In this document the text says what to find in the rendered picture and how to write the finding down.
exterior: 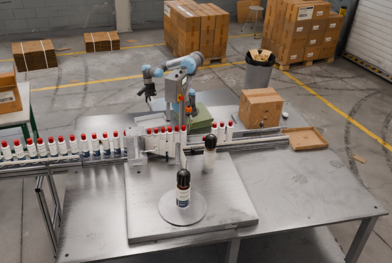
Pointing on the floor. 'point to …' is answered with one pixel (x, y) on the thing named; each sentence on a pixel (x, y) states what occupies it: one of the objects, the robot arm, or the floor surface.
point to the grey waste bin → (257, 76)
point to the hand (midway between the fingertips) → (148, 105)
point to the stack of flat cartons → (34, 55)
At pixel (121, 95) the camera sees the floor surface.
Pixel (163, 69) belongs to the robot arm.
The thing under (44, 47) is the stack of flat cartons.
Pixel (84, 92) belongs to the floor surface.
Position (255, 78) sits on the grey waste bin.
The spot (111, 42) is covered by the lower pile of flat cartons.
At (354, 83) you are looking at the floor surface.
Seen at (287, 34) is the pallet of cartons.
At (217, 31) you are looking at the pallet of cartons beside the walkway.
